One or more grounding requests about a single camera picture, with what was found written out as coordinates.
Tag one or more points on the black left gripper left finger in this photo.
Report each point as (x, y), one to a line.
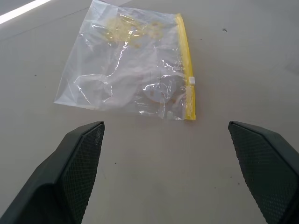
(46, 186)

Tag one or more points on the clear yellow-zip plastic bag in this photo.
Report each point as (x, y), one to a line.
(130, 70)

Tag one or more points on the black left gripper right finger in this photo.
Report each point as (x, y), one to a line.
(268, 175)

